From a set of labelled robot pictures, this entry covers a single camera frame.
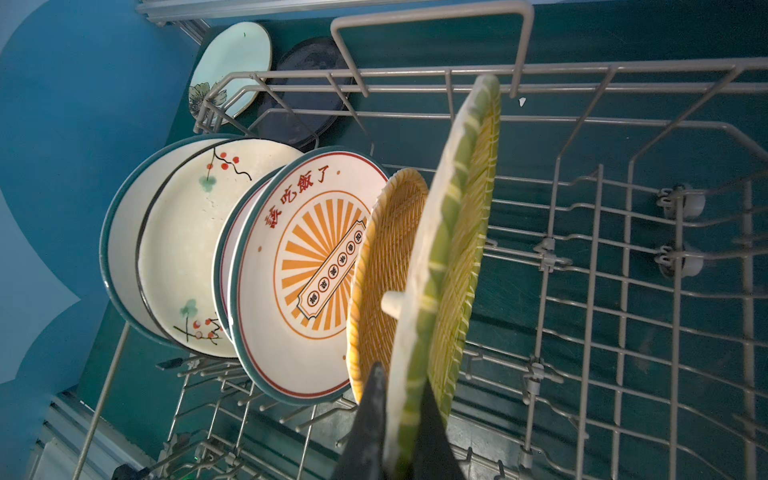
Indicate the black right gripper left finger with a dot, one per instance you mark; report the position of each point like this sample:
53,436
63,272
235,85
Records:
363,455

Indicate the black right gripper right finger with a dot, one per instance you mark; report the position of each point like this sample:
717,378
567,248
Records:
433,458

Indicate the white plate black emblem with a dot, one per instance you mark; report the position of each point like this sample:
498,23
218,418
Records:
120,229

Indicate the horizontal aluminium frame bar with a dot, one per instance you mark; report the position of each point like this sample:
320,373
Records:
182,10

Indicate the yellow woven plate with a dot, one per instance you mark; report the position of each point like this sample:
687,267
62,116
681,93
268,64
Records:
434,309

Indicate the grey wire dish rack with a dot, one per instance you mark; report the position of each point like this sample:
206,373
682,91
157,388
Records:
619,327

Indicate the cream plate floral rim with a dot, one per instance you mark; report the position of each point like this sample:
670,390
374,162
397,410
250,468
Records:
180,231

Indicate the pale green floral plate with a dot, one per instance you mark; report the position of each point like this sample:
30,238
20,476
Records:
245,46

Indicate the orange woven plate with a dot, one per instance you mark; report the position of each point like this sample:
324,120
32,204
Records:
381,266

